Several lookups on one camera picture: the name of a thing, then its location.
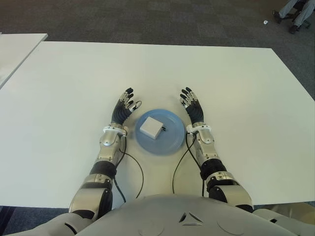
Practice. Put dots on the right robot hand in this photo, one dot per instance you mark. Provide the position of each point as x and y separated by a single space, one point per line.
195 111

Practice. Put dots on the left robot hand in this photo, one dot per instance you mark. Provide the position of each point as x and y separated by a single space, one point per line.
120 111

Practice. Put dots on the white charger with prongs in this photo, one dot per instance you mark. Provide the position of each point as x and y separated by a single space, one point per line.
150 127

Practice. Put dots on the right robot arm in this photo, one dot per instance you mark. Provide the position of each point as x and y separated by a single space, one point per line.
216 169

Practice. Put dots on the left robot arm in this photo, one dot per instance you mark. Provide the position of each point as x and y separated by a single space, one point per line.
103 159

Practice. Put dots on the blue round plate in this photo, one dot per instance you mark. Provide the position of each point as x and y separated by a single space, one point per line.
169 142

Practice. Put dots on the grey robot torso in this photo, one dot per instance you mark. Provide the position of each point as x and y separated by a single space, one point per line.
172 216

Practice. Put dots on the white side table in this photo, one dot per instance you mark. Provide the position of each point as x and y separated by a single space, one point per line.
17 51

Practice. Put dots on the person in grey trousers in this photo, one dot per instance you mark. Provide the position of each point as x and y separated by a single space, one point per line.
299 14

